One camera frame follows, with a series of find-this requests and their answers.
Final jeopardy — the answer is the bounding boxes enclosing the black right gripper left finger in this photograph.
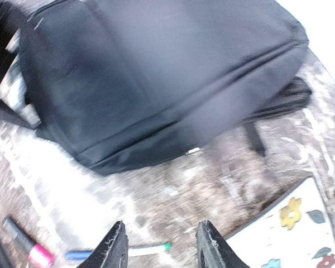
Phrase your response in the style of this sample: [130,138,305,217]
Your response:
[83,221,128,268]

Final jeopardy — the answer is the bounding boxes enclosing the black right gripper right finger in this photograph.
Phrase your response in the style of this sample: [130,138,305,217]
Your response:
[196,220,248,268]

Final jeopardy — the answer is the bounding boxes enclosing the pink and black highlighter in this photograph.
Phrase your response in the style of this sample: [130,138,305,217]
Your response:
[2,216,54,268]

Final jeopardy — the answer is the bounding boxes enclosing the black student backpack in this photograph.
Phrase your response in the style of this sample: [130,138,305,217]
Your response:
[0,0,313,176]

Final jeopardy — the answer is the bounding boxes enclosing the white pen with blue cap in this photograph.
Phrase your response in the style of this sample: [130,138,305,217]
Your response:
[65,242,173,261]

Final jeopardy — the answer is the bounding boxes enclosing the floral ceramic tile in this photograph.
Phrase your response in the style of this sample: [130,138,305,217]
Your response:
[226,177,335,267]

